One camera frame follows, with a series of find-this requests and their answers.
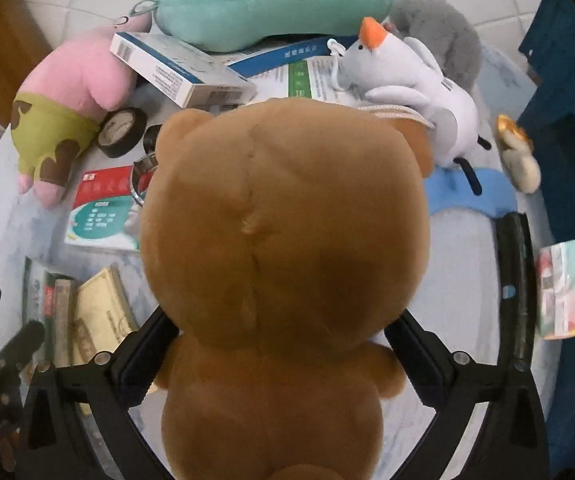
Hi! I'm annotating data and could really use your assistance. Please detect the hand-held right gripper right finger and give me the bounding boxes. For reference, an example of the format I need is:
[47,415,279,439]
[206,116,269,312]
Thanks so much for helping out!
[385,310,551,480]

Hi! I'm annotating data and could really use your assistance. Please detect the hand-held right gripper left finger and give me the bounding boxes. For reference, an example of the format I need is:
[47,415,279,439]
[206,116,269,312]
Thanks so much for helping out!
[15,305,183,480]

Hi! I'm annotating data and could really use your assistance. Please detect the black garbage bag roll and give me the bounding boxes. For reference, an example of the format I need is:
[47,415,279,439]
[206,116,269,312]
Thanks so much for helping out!
[495,212,538,366]

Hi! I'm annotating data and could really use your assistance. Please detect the pastel tissue pack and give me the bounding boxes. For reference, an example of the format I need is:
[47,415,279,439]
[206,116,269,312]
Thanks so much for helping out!
[535,240,575,341]

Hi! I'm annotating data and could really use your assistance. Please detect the brown bear plush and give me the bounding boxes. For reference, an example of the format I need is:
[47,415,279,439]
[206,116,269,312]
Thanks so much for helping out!
[139,97,435,480]

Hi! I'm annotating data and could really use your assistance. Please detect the blue plastic crate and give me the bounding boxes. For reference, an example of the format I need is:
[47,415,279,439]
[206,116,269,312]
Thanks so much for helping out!
[517,0,575,480]

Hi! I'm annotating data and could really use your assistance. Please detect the green and orange box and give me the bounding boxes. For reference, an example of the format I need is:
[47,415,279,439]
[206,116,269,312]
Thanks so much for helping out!
[22,257,76,368]

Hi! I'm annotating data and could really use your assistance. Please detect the beige flat box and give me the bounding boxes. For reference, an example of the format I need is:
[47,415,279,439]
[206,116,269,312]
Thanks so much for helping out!
[70,266,141,366]

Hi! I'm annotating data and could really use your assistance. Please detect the red teal white box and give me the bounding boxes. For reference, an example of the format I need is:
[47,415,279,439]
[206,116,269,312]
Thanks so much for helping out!
[64,165,143,253]

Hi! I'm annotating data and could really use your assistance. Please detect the light blue foam piece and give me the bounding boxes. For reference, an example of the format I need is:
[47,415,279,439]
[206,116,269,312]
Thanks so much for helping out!
[425,167,517,220]

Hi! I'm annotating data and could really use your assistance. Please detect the black tape roll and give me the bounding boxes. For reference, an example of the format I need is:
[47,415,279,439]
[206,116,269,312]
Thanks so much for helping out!
[98,106,149,159]

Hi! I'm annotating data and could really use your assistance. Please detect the small tiger plush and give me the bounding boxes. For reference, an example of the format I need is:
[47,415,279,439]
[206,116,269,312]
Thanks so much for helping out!
[496,114,542,195]

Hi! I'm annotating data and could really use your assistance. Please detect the pink star plush green shorts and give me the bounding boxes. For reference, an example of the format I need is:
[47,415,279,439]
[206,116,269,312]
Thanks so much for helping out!
[10,22,141,208]

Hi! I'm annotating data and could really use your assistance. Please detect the white snowman plush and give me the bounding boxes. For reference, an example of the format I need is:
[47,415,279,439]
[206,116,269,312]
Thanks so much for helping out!
[327,16,493,196]

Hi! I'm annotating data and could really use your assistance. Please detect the white green printed box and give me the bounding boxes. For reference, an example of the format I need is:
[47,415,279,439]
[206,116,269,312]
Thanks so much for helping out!
[252,55,368,106]

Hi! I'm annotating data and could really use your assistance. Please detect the white and blue box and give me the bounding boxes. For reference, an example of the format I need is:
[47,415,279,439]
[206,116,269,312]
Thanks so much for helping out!
[109,31,258,108]

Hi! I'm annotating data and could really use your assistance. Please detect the large blue flat box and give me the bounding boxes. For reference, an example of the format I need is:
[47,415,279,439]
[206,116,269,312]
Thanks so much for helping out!
[225,35,368,81]

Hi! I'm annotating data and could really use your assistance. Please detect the grey furry plush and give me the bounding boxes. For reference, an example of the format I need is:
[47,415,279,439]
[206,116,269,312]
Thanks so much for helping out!
[385,0,483,93]

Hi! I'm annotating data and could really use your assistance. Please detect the teal plush cushion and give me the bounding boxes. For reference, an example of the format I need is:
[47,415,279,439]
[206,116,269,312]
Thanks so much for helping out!
[152,0,397,53]

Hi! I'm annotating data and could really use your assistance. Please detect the metal ring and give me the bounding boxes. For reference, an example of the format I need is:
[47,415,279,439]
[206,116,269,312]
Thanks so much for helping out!
[130,152,161,207]

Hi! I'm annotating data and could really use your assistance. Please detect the wooden frame post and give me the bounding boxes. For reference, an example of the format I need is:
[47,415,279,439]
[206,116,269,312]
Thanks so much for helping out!
[0,0,68,126]

